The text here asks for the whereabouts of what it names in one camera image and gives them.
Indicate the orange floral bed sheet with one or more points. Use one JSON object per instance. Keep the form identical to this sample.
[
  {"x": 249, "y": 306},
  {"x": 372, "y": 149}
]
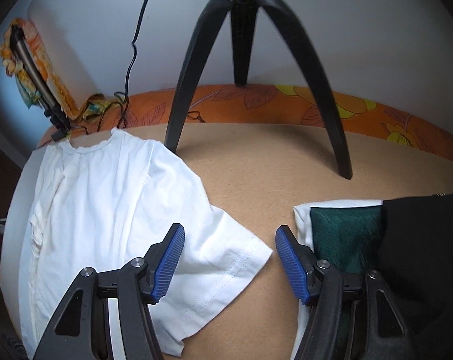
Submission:
[{"x": 267, "y": 104}]

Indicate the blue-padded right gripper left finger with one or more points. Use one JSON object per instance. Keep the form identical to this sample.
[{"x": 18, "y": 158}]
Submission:
[{"x": 79, "y": 327}]

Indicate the white t-shirt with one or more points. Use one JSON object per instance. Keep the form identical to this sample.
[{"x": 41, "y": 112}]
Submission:
[{"x": 103, "y": 205}]

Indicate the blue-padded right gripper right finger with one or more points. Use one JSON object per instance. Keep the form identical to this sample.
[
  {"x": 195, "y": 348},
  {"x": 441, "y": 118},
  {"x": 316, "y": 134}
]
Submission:
[{"x": 319, "y": 284}]

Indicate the black folded garment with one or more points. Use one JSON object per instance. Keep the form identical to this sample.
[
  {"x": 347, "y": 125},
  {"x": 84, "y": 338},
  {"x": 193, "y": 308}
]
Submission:
[{"x": 416, "y": 260}]

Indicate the colourful floral cloth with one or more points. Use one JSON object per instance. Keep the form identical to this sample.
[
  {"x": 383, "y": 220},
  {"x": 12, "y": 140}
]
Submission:
[{"x": 94, "y": 106}]

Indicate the dark green folded garment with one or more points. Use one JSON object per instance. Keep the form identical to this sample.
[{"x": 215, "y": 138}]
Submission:
[{"x": 348, "y": 237}]

